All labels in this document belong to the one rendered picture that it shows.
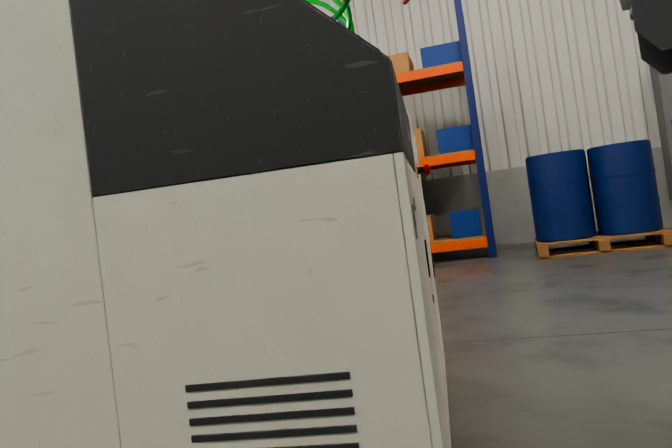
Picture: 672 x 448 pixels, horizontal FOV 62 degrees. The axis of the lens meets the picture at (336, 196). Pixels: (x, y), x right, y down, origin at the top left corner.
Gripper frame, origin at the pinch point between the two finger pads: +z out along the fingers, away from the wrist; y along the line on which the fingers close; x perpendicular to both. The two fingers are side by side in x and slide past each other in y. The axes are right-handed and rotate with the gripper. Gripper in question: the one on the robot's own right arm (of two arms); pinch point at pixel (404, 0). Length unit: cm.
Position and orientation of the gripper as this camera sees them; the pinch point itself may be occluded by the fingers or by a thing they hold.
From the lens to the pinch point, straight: 151.0
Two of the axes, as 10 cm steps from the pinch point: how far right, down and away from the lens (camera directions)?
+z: -5.6, 7.8, 2.9
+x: -4.2, 0.4, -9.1
